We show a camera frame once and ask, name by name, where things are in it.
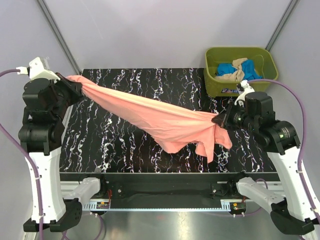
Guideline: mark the aluminium frame rail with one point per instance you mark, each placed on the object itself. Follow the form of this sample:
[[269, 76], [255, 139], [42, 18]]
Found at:
[[68, 186]]

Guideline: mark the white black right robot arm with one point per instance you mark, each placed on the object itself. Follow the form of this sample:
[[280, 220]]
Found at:
[[291, 213]]

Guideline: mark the left slotted cable duct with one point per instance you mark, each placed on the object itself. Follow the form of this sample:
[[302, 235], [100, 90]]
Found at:
[[96, 206]]

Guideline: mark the slotted cable duct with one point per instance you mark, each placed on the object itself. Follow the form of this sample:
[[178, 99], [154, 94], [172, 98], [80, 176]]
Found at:
[[234, 205], [96, 206]]

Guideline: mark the olive green plastic bin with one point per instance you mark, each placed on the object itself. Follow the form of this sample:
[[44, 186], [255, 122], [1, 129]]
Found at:
[[263, 61]]

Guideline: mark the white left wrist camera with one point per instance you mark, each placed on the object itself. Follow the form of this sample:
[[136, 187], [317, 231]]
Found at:
[[38, 69]]

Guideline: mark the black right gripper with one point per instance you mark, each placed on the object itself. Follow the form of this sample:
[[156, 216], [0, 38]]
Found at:
[[225, 116]]

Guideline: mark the blue t shirt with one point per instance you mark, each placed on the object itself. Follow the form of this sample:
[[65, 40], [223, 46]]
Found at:
[[249, 71]]

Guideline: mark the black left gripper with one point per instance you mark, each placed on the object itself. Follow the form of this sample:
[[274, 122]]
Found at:
[[75, 87]]

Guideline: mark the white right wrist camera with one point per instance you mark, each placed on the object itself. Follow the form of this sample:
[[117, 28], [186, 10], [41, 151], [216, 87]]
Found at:
[[243, 89]]

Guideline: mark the pink t shirt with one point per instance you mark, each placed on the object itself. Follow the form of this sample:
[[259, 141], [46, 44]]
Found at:
[[171, 126]]

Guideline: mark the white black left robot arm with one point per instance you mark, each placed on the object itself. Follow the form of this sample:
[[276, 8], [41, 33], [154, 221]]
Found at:
[[41, 136]]

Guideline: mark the beige t shirt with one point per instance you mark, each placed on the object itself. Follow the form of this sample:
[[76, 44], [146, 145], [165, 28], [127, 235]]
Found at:
[[232, 72]]

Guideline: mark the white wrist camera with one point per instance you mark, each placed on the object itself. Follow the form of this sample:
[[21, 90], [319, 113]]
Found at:
[[243, 89], [38, 69]]

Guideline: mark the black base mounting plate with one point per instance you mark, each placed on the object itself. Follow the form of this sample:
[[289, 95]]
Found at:
[[167, 190]]

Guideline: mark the right slotted cable duct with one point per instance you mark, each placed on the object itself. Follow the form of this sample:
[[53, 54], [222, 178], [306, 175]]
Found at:
[[234, 205]]

